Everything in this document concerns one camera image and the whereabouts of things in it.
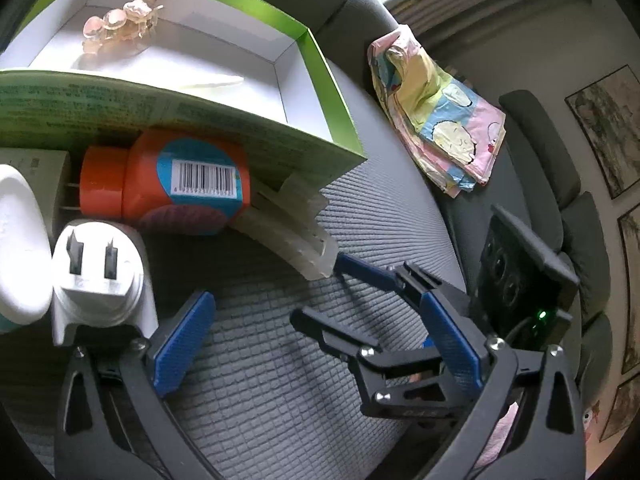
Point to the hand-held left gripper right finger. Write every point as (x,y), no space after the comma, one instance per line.
(450,340)

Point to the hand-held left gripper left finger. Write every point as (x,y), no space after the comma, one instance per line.
(182,340)

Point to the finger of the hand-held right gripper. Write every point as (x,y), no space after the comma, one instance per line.
(325,330)
(365,271)

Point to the white plug adapter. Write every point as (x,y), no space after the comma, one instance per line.
(95,295)

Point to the orange bottle with blue label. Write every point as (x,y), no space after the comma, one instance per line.
(145,185)

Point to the white bottle with blue label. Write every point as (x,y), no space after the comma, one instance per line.
(20,250)

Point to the white charger block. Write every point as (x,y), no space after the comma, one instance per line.
(40,165)

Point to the green cardboard box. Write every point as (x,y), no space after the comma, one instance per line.
(150,110)

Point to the grey sofa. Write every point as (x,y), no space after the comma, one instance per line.
(280,400)

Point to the pastel printed cloth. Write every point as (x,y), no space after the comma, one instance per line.
(450,130)

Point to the pale plastic stick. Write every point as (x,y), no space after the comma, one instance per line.
(210,83)

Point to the beige curtain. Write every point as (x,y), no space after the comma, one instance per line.
(490,5)

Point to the pink hair clip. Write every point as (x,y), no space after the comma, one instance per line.
(117,20)

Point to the framed wall picture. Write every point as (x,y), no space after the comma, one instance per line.
(632,290)
(625,405)
(610,125)

